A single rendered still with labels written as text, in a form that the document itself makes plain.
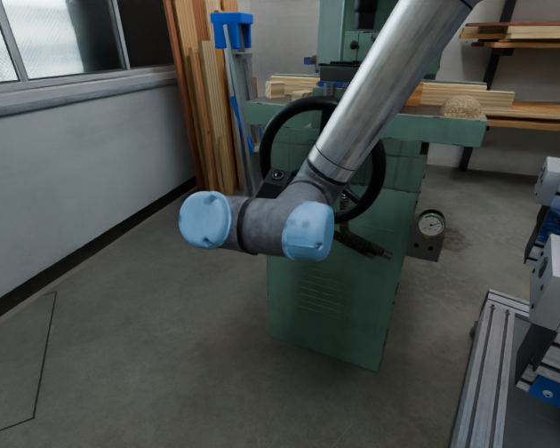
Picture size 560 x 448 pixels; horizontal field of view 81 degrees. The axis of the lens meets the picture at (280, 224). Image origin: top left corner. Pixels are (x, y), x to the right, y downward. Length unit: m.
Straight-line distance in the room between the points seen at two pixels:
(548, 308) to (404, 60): 0.40
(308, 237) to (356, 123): 0.17
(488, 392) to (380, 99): 0.88
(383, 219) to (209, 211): 0.62
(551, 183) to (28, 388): 1.71
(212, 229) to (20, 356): 1.33
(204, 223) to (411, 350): 1.16
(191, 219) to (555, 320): 0.53
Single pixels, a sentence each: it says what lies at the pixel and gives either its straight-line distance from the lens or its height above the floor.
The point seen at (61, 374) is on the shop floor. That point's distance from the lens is 1.52.
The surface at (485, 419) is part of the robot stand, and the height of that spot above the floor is 0.23.
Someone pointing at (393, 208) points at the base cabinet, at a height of 0.66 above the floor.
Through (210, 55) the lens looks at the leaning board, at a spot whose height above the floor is 0.96.
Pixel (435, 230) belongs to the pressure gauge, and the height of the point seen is 0.65.
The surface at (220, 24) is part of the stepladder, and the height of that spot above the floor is 1.11.
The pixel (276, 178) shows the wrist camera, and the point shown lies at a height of 0.83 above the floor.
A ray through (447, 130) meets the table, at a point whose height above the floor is 0.87.
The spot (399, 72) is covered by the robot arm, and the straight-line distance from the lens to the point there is 0.44.
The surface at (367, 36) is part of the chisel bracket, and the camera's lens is 0.97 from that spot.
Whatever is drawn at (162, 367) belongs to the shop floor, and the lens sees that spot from 1.39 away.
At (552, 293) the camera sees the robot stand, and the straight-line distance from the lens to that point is 0.60.
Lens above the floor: 1.05
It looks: 30 degrees down
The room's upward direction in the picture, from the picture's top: straight up
